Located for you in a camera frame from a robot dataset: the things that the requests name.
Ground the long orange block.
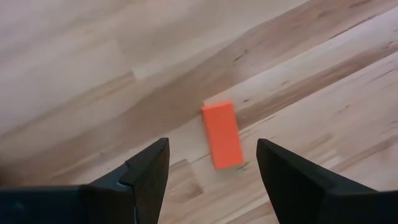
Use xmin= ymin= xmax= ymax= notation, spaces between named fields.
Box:
xmin=201 ymin=101 xmax=245 ymax=171

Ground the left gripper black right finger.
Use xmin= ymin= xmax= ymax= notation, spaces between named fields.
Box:
xmin=256 ymin=138 xmax=398 ymax=224

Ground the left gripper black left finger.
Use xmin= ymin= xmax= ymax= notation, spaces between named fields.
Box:
xmin=0 ymin=137 xmax=170 ymax=224

